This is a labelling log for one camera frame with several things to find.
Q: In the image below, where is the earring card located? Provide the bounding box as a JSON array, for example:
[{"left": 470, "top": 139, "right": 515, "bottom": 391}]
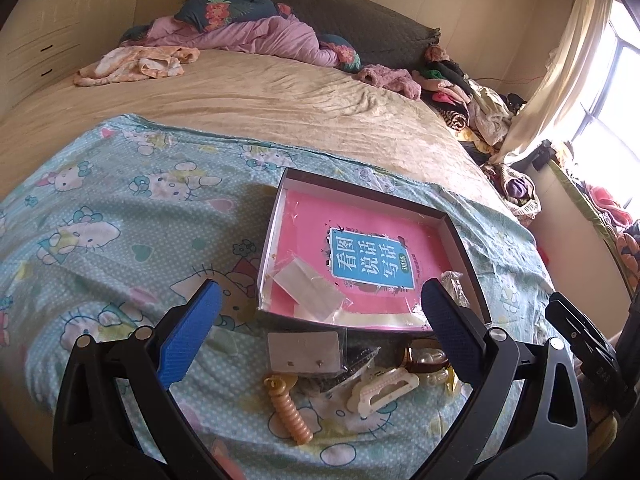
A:
[{"left": 267, "top": 330, "right": 380, "bottom": 393}]

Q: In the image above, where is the bag with purple clothing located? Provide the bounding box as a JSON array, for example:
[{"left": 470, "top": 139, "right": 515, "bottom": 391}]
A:
[{"left": 491, "top": 165, "right": 542, "bottom": 228}]

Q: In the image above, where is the cream hair claw clip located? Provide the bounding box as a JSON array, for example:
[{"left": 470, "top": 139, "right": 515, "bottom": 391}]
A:
[{"left": 346, "top": 367, "right": 420, "bottom": 418}]

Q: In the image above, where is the orange spiral hair clip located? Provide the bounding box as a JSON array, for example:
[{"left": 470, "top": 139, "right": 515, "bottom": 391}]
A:
[{"left": 264, "top": 374, "right": 314, "bottom": 446}]

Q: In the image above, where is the Hello Kitty blue sheet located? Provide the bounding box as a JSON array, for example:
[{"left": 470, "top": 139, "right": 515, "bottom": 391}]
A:
[{"left": 1, "top": 115, "right": 553, "bottom": 479}]

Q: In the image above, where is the pile of clothes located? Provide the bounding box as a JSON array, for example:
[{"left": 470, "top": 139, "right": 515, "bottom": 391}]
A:
[{"left": 412, "top": 44, "right": 526, "bottom": 165}]

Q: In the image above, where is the small clear plastic bag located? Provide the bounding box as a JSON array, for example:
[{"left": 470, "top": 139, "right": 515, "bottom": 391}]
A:
[{"left": 272, "top": 256, "right": 352, "bottom": 323}]

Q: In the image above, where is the shallow cardboard box tray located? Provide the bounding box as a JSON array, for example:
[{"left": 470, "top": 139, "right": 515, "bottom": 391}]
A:
[{"left": 256, "top": 167, "right": 493, "bottom": 333}]

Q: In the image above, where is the pink Chinese workbook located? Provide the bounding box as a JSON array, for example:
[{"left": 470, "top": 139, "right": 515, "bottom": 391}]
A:
[{"left": 263, "top": 190, "right": 449, "bottom": 328}]

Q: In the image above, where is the cream curtain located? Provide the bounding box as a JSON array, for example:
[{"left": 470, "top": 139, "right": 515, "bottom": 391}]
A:
[{"left": 490, "top": 0, "right": 614, "bottom": 164}]

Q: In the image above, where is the pink fuzzy garment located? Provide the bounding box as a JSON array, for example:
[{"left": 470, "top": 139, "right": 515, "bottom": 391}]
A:
[{"left": 356, "top": 64, "right": 422, "bottom": 101}]

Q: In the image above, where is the beige bed cover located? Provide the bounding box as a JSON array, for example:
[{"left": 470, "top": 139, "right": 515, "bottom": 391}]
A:
[{"left": 1, "top": 50, "right": 503, "bottom": 210}]

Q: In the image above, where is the dark grey padded headboard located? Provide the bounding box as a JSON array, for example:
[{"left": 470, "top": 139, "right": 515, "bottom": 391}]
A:
[{"left": 272, "top": 0, "right": 440, "bottom": 70}]

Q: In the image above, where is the peach white garment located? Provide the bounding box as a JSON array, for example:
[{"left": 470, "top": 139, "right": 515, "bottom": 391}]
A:
[{"left": 73, "top": 46, "right": 201, "bottom": 87}]

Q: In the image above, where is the cream built-in wardrobe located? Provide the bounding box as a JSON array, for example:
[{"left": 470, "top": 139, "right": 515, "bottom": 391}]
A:
[{"left": 0, "top": 0, "right": 156, "bottom": 111}]

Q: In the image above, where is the pink purple duvet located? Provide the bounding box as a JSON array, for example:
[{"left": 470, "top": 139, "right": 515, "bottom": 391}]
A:
[{"left": 142, "top": 15, "right": 340, "bottom": 67}]

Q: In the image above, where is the dark floral pillow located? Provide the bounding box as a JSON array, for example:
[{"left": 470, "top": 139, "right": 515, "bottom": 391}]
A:
[{"left": 175, "top": 0, "right": 293, "bottom": 32}]

